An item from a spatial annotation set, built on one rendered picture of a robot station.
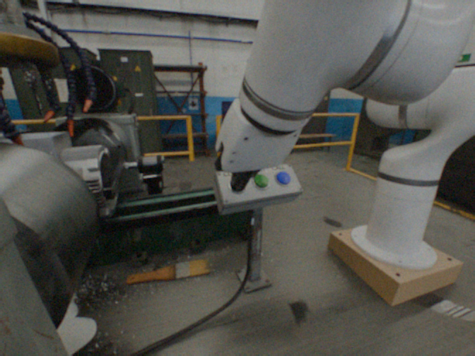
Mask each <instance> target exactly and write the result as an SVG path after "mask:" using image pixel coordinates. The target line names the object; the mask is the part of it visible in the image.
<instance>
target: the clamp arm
mask: <svg viewBox="0 0 475 356"><path fill-rule="evenodd" d="M126 163H128V162H126V161H119V163H118V165H117V166H116V168H115V169H113V171H114V172H113V173H112V175H111V177H110V178H109V180H108V181H107V183H106V185H105V187H103V188H102V193H103V196H104V197H105V200H106V201H109V200H114V199H115V197H116V195H117V192H118V190H119V187H120V184H121V183H122V180H123V177H124V175H125V172H126V171H127V170H129V168H128V167H126V166H128V164H126Z"/></svg>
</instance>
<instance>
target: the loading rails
mask: <svg viewBox="0 0 475 356"><path fill-rule="evenodd" d="M122 202H123V203H122ZM125 202H126V203H125ZM117 203H118V204H119V206H118V204H117V207H116V211H115V214H114V215H113V216H111V217H109V218H105V219H107V220H105V221H103V219H104V218H101V220H102V221H101V220H100V230H99V233H98V236H97V239H96V241H95V243H94V246H93V249H92V251H91V253H90V256H89V258H88V261H87V263H86V266H85V268H84V270H87V269H91V268H97V267H101V266H106V265H110V264H114V263H119V262H123V261H129V260H131V264H132V267H136V266H142V265H145V264H147V263H148V257H149V256H152V255H156V254H162V253H165V252H169V251H174V250H178V249H183V248H187V247H191V250H192V253H197V252H200V251H205V250H206V245H205V243H209V242H215V241H218V240H221V239H227V238H230V237H236V236H239V235H240V236H241V238H242V240H243V241H246V240H247V228H248V210H244V211H240V212H236V213H229V214H225V215H220V213H219V210H218V205H217V202H216V197H215V194H214V190H213V187H212V186H210V187H204V188H199V189H189V190H184V191H174V192H169V193H163V194H154V195H148V196H138V197H133V198H123V199H117ZM120 204H121V205H120ZM122 204H123V205H122ZM120 216H121V219H120ZM116 217H117V219H116ZM114 218H115V220H114ZM111 219H113V220H111Z"/></svg>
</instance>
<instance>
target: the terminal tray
mask: <svg viewBox="0 0 475 356"><path fill-rule="evenodd" d="M20 138H21V140H22V142H23V144H24V146H27V147H30V148H34V149H36V150H40V151H42V152H44V153H46V154H49V155H51V156H53V157H55V158H56V159H58V160H61V159H60V156H59V155H61V153H62V151H63V150H65V148H72V144H71V139H70V136H69V132H68V131H67V132H53V133H27V134H21V135H20ZM0 142H5V143H12V142H11V140H9V139H7V138H4V136H3V137H0Z"/></svg>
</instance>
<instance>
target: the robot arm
mask: <svg viewBox="0 0 475 356"><path fill-rule="evenodd" d="M474 21H475V0H265V1H264V5H263V8H262V13H261V16H260V19H259V23H258V26H257V31H256V33H255V36H254V41H253V44H252V48H251V52H250V56H249V59H248V62H247V66H246V69H245V74H244V77H243V80H242V85H241V87H240V92H239V98H236V99H235V100H234V102H233V104H232V105H231V106H230V109H229V110H228V113H227V114H226V116H225V119H224V121H223V124H222V127H221V130H220V132H219V135H218V139H217V142H216V152H217V153H221V154H220V155H219V156H218V158H217V160H216V161H215V163H214V165H215V168H216V171H224V172H230V173H231V174H232V176H231V182H232V185H235V188H236V191H239V190H241V189H242V190H244V189H245V188H246V186H247V185H248V183H249V181H250V179H251V177H255V176H257V174H258V173H259V171H260V170H262V169H267V168H272V167H277V166H279V165H280V164H281V163H282V162H283V161H284V160H285V159H286V158H287V156H288V154H289V153H290V152H291V150H292V148H293V146H294V145H295V143H296V141H297V139H298V137H299V135H300V132H301V131H302V128H303V127H304V126H305V125H306V123H308V121H309V120H310V118H311V116H312V115H313V114H314V112H315V110H316V109H317V108H318V106H319V104H320V103H321V101H322V100H323V99H324V97H325V95H326V94H327V93H328V92H329V91H331V90H333V89H337V88H341V89H344V90H347V91H350V92H352V93H355V94H357V95H360V96H362V97H365V98H367V103H366V108H365V109H366V112H367V115H368V118H369V119H370V120H371V122H373V123H374V124H377V125H378V126H383V127H387V128H401V129H430V130H431V133H430V135H429V136H428V137H426V138H425V139H423V140H421V141H418V142H415V143H410V144H407V145H404V146H398V147H395V148H391V149H389V150H387V151H386V152H384V154H383V155H382V158H381V161H380V166H379V170H378V173H377V181H376V185H375V191H374V195H373V202H372V205H371V209H370V216H369V220H368V225H363V226H359V227H356V228H355V229H353V231H352V233H351V240H352V242H353V243H354V244H355V246H356V247H357V248H358V249H360V250H361V251H362V252H363V253H365V254H367V255H368V256H370V257H372V258H374V259H376V260H378V261H381V262H383V263H386V264H388V265H391V266H395V267H399V268H405V269H411V270H423V269H427V268H431V267H432V266H434V265H435V263H436V261H437V255H436V253H435V251H434V250H433V249H432V248H431V247H430V246H429V245H428V244H426V243H425V242H424V241H422V239H423V236H424V232H425V230H426V225H427V222H428V219H429V215H430V211H431V208H432V205H433V201H434V198H435V194H436V191H437V187H438V183H439V181H440V176H441V173H442V169H443V167H444V165H445V163H446V161H447V159H448V158H449V156H450V155H451V154H452V152H453V151H454V150H455V149H456V148H458V147H459V146H460V145H461V144H463V143H464V142H465V141H467V140H468V139H469V138H471V137H472V136H473V135H475V66H471V67H462V68H455V69H454V67H455V66H456V64H457V62H458V61H459V59H460V57H461V55H462V52H463V51H464V48H465V47H466V45H467V42H468V40H469V36H470V34H471V30H472V28H473V25H474Z"/></svg>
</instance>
